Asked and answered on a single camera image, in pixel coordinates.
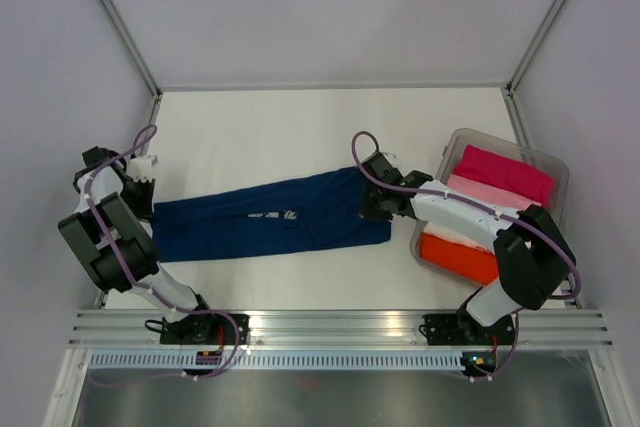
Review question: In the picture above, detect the blue t-shirt with print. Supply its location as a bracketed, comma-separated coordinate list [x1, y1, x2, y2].
[152, 167, 392, 263]

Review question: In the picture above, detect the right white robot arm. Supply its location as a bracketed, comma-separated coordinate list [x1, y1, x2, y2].
[357, 152, 577, 342]

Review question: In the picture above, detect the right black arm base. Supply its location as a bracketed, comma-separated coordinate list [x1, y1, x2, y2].
[419, 313, 515, 347]

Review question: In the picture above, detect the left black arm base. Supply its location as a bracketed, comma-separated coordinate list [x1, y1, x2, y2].
[144, 314, 236, 346]

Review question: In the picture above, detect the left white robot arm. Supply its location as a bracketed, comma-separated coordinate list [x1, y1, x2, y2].
[58, 147, 218, 345]

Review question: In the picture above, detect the white folded t-shirt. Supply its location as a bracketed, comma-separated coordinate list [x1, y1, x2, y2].
[422, 222, 489, 252]

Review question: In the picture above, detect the magenta folded t-shirt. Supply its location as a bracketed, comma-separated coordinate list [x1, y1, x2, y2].
[452, 145, 555, 207]

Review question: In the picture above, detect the light pink folded t-shirt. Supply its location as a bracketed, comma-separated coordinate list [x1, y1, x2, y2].
[447, 174, 540, 210]

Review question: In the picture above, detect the orange folded t-shirt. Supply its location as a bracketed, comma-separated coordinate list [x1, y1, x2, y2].
[418, 233, 499, 285]

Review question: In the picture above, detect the clear plastic storage bin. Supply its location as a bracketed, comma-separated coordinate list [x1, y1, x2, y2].
[410, 128, 569, 285]

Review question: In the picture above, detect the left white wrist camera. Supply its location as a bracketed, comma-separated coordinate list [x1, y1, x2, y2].
[127, 155, 158, 183]

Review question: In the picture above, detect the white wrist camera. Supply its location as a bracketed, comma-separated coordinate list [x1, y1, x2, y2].
[381, 151, 398, 160]
[127, 155, 158, 183]

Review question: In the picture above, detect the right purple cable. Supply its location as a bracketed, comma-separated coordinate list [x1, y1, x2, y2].
[350, 130, 583, 382]

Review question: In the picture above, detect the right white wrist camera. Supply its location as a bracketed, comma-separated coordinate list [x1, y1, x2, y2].
[381, 151, 398, 160]

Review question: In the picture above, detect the aluminium front rail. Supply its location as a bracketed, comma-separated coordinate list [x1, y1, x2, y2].
[67, 309, 613, 351]

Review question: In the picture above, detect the white slotted cable duct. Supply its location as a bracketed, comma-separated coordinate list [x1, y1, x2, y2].
[89, 349, 464, 371]

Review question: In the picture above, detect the left aluminium frame post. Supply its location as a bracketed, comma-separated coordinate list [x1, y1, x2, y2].
[96, 0, 161, 100]

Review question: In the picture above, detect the aluminium frame post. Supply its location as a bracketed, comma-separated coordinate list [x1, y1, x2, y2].
[504, 0, 569, 97]
[96, 0, 161, 100]

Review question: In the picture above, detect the right aluminium frame post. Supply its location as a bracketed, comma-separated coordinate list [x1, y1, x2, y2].
[504, 0, 569, 97]

